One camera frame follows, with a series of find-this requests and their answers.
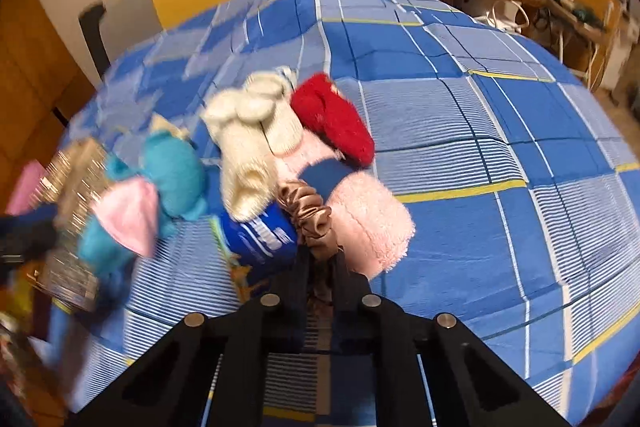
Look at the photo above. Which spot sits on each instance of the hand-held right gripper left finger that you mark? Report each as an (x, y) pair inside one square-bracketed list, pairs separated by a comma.
[(300, 287)]

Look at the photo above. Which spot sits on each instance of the blue plush toy pink ears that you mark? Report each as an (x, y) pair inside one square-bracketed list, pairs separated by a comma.
[(170, 172)]

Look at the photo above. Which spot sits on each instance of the blue tissue pack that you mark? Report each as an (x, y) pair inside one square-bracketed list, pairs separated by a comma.
[(260, 237)]

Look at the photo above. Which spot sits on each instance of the wooden desk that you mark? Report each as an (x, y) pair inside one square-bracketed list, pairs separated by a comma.
[(590, 24)]

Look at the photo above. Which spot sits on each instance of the black chair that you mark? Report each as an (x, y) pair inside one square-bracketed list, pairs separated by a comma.
[(94, 37)]

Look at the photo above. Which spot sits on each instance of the blue plaid bed sheet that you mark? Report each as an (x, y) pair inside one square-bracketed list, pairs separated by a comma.
[(450, 132)]

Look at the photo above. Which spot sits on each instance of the purple box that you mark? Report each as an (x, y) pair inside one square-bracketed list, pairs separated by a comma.
[(75, 202)]

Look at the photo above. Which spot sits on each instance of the gold box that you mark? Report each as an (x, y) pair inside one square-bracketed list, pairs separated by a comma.
[(17, 302)]

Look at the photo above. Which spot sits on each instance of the beige satin scrunchie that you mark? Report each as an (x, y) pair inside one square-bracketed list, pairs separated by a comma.
[(305, 207)]

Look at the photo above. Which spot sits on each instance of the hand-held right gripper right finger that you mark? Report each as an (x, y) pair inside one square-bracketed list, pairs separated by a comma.
[(345, 292)]

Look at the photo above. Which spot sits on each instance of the pink roll with blue band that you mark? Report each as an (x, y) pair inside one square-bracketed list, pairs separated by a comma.
[(370, 222)]

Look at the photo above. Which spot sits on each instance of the wooden wardrobe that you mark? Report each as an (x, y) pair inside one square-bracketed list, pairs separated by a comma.
[(30, 72)]

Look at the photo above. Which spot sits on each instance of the red fluffy sock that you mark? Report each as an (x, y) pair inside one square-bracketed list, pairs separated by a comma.
[(330, 122)]

